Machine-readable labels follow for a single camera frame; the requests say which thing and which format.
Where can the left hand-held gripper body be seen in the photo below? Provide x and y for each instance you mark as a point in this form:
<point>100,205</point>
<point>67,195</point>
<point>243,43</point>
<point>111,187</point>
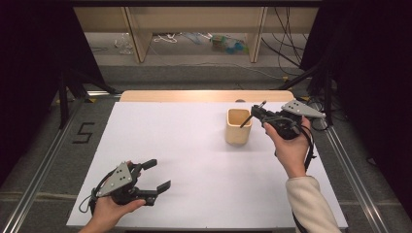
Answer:
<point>120,181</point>

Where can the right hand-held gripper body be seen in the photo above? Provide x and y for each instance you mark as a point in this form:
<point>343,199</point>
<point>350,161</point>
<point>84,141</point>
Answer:
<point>298,108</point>

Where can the black pen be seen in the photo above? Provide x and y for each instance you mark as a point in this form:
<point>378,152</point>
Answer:
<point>246,122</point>

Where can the beige square pen holder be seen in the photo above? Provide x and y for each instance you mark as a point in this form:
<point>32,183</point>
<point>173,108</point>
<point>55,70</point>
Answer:
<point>236,136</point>

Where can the person's left hand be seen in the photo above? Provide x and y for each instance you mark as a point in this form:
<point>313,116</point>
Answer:
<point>107,213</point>

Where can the person's right hand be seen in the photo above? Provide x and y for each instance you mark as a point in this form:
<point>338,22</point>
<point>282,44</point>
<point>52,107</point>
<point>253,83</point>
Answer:
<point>293,152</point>

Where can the black metal stand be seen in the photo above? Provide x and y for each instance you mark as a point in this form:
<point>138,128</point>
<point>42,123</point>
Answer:
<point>63,103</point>
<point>327,97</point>

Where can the white table cover sheet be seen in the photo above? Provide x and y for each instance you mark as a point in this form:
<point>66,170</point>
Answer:
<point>194,155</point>

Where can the colourful plastic bag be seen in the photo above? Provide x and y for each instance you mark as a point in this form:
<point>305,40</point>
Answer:
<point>230,45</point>

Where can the black curtain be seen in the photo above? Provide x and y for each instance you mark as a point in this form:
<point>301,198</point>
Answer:
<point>372,81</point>
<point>26,64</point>

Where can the clear plastic bag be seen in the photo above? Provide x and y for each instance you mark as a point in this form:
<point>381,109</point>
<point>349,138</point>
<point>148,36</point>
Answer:
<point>124,43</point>

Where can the light wooden shelf unit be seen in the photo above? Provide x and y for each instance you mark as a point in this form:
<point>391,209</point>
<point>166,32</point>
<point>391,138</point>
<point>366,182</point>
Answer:
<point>137,39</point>

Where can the aluminium floor rail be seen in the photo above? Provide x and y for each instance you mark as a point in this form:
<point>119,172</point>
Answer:
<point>45,165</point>
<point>351,173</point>

